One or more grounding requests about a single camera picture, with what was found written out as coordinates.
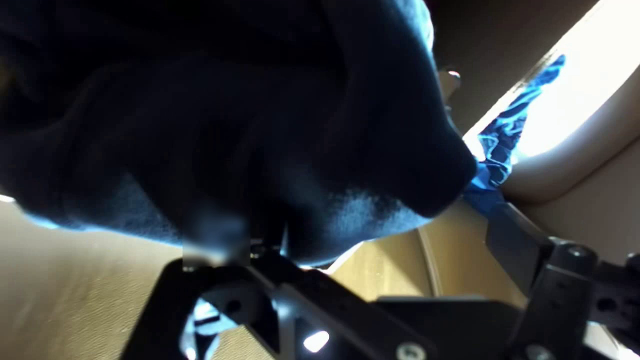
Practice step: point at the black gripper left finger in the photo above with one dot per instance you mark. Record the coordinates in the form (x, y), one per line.
(267, 300)

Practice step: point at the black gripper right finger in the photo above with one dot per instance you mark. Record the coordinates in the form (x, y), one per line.
(573, 286)

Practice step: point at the dark navy jumper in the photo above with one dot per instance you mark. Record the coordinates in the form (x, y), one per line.
(232, 113)

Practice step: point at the bright blue cloth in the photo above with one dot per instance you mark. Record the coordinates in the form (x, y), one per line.
(497, 151)

